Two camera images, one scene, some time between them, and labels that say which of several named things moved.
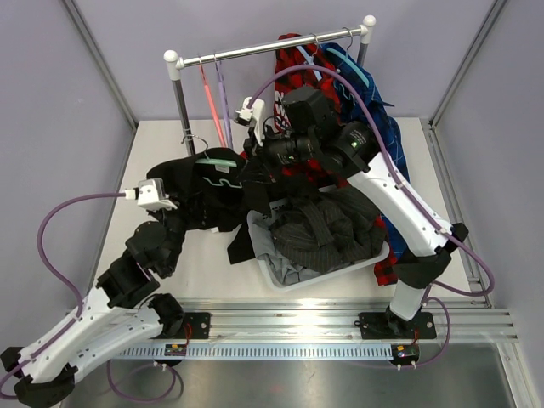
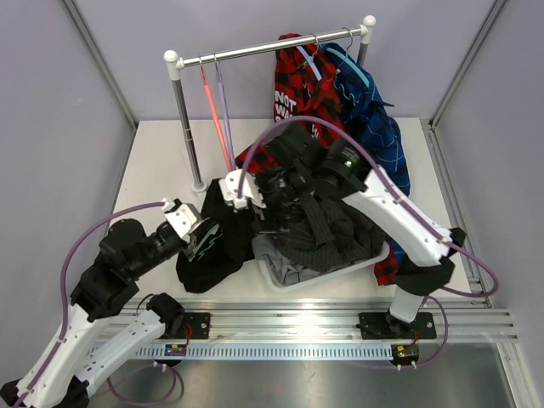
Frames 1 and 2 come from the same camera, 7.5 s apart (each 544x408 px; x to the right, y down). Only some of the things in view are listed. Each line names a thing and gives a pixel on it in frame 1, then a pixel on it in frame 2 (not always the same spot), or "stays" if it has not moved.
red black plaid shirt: (299, 64) stays
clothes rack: (174, 63) stays
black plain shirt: (217, 189) -> (224, 243)
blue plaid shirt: (357, 89) stays
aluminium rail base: (322, 329) stays
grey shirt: (280, 268) stays
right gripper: (266, 150) -> (263, 181)
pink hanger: (212, 104) stays
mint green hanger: (208, 160) -> (212, 232)
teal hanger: (348, 60) stays
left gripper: (177, 212) -> (189, 246)
